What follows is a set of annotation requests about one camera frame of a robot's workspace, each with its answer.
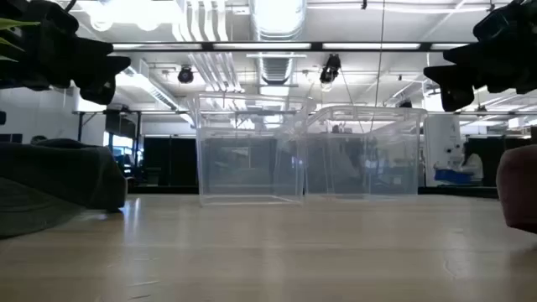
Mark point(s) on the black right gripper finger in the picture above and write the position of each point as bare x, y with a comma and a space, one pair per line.
470, 54
455, 86

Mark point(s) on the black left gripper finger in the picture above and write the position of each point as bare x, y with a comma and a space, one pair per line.
107, 77
94, 56

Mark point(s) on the clear plastic container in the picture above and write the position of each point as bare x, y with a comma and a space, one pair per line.
365, 155
251, 155

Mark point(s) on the white pillar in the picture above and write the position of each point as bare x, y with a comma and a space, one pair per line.
440, 147

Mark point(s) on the blue bin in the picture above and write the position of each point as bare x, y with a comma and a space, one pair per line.
452, 176

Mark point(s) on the dark grey cap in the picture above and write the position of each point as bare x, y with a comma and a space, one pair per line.
54, 180

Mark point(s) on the reddish brown cap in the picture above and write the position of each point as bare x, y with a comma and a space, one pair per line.
520, 189

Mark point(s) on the black ceiling camera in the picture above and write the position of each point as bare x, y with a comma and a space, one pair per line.
185, 74

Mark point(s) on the black overhead camera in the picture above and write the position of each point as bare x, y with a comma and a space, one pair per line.
330, 69

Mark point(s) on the silver ceiling duct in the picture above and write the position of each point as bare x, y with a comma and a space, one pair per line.
277, 33

